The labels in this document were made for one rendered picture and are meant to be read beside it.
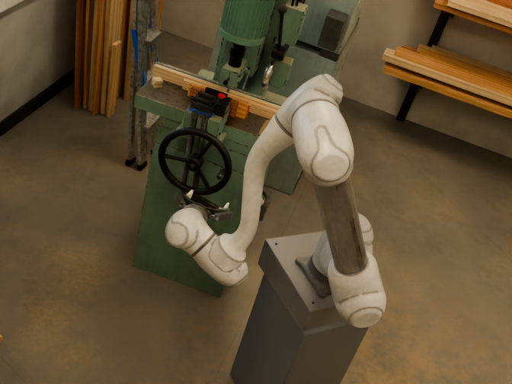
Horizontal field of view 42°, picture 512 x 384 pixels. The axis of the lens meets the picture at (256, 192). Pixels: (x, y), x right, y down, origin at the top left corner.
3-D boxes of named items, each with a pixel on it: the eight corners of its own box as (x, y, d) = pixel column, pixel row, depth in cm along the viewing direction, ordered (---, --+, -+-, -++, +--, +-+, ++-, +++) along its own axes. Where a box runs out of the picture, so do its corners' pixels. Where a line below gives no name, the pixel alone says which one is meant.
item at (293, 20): (275, 40, 268) (284, 5, 259) (280, 33, 275) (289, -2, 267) (295, 46, 268) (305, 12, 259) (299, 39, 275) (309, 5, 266)
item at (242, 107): (196, 103, 264) (200, 86, 260) (197, 101, 265) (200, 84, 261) (244, 119, 263) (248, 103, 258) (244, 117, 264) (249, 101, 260)
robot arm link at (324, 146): (377, 276, 220) (395, 330, 204) (330, 288, 221) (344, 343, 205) (340, 88, 169) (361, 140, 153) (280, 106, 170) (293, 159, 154)
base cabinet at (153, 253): (130, 266, 311) (151, 142, 269) (173, 198, 357) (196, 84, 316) (220, 299, 308) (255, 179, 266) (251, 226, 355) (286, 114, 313)
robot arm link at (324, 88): (269, 101, 184) (276, 130, 173) (314, 55, 176) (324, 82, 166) (302, 124, 190) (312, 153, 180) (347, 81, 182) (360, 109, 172)
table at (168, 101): (123, 117, 255) (124, 104, 251) (152, 84, 279) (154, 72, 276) (271, 169, 251) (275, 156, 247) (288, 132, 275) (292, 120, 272)
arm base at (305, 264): (369, 287, 234) (376, 276, 230) (319, 299, 222) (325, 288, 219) (341, 250, 245) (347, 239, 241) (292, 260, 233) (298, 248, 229)
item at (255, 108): (181, 88, 270) (183, 80, 268) (183, 87, 272) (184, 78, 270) (310, 132, 267) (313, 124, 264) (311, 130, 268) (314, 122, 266)
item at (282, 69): (263, 83, 278) (270, 57, 271) (267, 76, 283) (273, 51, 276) (284, 91, 277) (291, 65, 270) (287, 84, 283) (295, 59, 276)
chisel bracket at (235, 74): (217, 87, 261) (222, 68, 256) (227, 72, 272) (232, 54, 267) (235, 92, 261) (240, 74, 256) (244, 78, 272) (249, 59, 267)
